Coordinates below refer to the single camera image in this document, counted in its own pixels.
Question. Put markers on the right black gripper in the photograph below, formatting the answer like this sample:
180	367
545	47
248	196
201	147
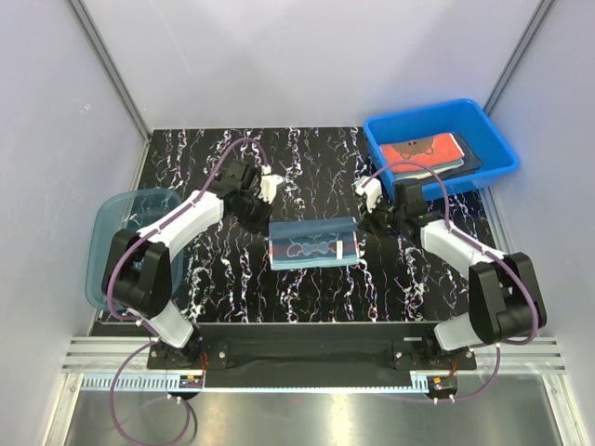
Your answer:
369	225

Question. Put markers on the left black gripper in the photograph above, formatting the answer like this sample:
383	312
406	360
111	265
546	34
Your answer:
261	225

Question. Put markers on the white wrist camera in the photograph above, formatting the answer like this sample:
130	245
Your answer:
269	184
369	190

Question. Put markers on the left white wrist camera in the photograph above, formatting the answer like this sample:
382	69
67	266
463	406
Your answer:
269	184

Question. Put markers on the light blue patterned towel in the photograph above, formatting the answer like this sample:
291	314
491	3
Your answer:
318	243

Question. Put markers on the blue plastic bin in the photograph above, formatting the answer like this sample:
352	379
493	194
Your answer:
461	116

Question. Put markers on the aluminium rail with cable duct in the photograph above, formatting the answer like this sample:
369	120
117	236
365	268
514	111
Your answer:
122	364

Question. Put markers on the yellow towel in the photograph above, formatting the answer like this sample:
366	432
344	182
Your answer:
409	171

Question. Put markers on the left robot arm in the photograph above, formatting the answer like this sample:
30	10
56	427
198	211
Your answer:
137	276

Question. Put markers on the clear teal plastic bin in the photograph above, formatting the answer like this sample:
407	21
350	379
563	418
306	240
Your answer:
132	211

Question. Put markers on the dark grey-blue towel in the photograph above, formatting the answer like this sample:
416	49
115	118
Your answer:
471	161

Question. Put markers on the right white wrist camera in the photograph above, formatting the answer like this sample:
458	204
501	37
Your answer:
369	190

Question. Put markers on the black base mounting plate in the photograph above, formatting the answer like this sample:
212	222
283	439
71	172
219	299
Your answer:
306	343

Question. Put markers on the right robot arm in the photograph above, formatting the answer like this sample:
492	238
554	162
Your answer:
505	300

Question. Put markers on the brown towel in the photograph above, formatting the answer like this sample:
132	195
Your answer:
438	149

